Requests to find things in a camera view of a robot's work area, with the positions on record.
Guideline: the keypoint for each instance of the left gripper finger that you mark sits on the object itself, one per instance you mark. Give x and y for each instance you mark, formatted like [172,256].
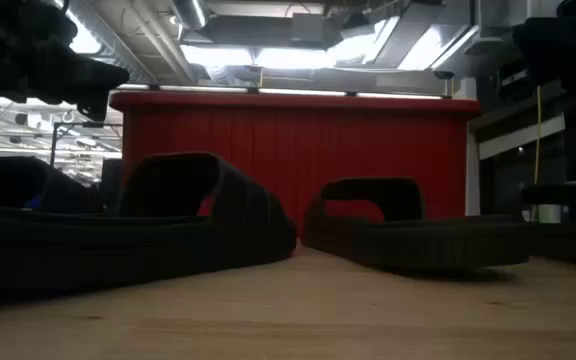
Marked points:
[93,106]
[108,77]

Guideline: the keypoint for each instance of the black rubber slide sandal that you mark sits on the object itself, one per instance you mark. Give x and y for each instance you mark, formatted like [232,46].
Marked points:
[418,242]
[8,182]
[118,250]

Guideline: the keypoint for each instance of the blue plastic bin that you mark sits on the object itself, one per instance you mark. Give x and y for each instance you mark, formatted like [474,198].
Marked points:
[33,202]

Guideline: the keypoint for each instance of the red plastic bin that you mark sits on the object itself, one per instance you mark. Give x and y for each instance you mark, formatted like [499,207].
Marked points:
[293,150]

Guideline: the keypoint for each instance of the black speaker box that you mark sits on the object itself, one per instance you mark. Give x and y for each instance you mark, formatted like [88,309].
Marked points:
[111,175]

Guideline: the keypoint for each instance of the pale green cup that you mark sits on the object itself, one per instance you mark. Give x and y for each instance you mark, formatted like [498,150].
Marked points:
[549,212]

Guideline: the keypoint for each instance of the long white light bar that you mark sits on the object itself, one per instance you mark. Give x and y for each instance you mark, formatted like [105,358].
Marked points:
[298,92]

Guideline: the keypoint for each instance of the gray ceiling box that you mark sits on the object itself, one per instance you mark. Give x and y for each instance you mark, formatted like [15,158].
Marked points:
[308,27]

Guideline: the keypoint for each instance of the long ribbed silver duct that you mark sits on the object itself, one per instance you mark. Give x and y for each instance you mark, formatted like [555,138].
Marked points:
[138,60]

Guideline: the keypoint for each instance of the silver round air duct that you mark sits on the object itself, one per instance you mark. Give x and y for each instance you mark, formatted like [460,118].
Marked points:
[188,12]

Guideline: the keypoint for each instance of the black security camera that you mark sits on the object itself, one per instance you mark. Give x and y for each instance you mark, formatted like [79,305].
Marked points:
[443,74]

